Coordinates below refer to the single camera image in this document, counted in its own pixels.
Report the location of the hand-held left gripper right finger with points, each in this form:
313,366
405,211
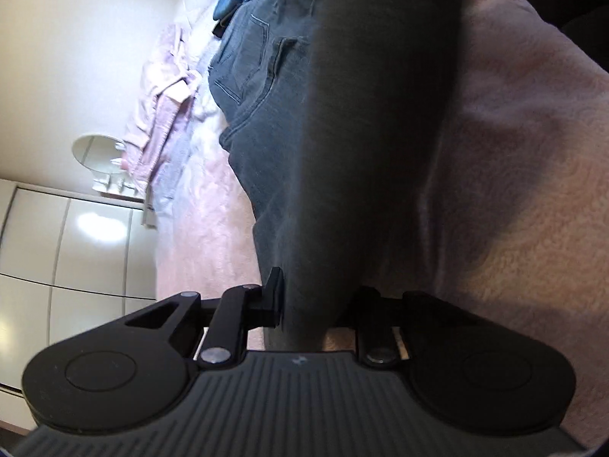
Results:
368,314

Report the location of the lilac garment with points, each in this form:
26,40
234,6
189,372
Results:
173,166

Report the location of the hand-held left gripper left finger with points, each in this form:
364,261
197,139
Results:
276,295

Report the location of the dark grey jeans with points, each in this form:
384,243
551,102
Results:
285,152

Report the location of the white vanity shelf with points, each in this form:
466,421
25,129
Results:
119,185

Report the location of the pink fleece blanket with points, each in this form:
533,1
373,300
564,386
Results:
523,152

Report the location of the pink garment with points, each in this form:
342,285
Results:
159,100

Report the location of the white glossy wardrobe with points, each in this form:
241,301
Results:
71,257

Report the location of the pale bed sheet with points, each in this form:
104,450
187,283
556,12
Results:
200,14

